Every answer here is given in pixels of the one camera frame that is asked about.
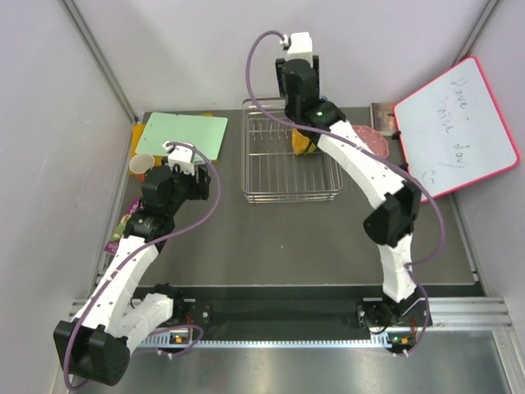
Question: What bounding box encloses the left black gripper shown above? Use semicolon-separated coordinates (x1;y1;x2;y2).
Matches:
162;157;210;215

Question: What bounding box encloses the orange polka dot plate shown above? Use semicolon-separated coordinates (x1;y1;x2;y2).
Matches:
292;128;313;155

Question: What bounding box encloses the green polka dot plate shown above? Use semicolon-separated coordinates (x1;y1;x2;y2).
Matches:
305;144;320;154

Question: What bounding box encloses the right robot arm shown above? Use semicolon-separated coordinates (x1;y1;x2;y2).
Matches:
276;58;421;325

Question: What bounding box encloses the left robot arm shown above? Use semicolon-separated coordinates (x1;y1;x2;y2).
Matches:
53;164;218;391

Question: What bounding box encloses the orange mug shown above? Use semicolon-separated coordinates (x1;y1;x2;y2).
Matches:
129;153;155;181

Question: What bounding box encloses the treehouse paperback book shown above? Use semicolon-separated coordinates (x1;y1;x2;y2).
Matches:
104;198;140;255

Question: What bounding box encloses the light green cutting board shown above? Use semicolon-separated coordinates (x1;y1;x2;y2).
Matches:
135;112;229;161

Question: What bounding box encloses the yellow cutting board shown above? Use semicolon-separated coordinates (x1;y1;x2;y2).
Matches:
130;112;218;165

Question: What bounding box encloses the pink polka dot plate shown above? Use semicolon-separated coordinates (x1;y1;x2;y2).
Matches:
353;125;390;159

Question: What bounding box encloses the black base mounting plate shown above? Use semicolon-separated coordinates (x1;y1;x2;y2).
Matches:
135;285;434;333

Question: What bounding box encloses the pink framed whiteboard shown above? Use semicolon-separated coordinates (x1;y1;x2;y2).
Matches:
394;57;521;198

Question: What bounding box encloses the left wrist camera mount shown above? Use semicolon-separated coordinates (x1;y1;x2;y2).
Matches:
162;141;195;176

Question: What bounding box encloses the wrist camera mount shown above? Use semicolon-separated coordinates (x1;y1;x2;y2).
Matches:
281;32;313;67
162;141;195;176

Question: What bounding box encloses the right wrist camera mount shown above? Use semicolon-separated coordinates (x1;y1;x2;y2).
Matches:
281;32;313;67

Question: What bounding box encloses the metal wire dish rack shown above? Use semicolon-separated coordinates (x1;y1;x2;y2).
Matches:
241;98;343;203

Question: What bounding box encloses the white slotted cable duct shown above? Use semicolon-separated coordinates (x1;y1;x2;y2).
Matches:
143;331;415;349

